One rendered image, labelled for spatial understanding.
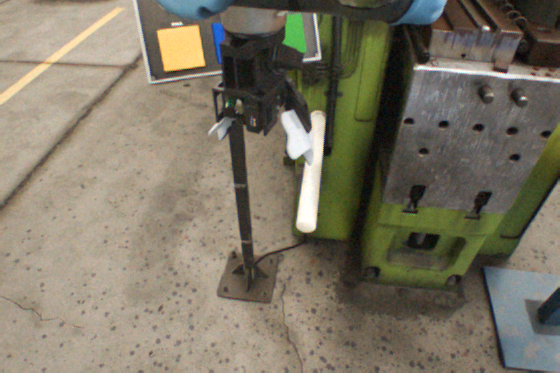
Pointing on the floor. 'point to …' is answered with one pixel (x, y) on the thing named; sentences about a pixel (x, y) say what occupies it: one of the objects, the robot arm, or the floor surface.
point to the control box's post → (241, 193)
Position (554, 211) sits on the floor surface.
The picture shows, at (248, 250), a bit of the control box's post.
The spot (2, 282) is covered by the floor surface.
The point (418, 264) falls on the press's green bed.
